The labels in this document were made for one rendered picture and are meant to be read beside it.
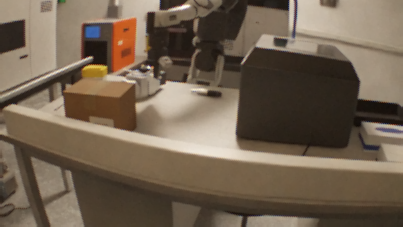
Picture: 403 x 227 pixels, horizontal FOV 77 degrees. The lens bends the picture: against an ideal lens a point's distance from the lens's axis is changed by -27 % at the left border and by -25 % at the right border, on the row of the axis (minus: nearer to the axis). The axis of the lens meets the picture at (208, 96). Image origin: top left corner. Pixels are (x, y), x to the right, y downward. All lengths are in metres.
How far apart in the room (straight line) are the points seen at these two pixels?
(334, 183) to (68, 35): 4.73
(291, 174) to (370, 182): 0.23
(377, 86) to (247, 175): 3.68
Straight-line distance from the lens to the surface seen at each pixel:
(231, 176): 0.79
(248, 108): 1.05
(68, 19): 5.12
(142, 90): 1.44
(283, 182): 0.79
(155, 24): 1.35
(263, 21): 2.86
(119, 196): 1.36
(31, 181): 1.31
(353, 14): 4.11
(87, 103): 1.02
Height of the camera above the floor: 1.37
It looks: 18 degrees down
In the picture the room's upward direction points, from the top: 3 degrees clockwise
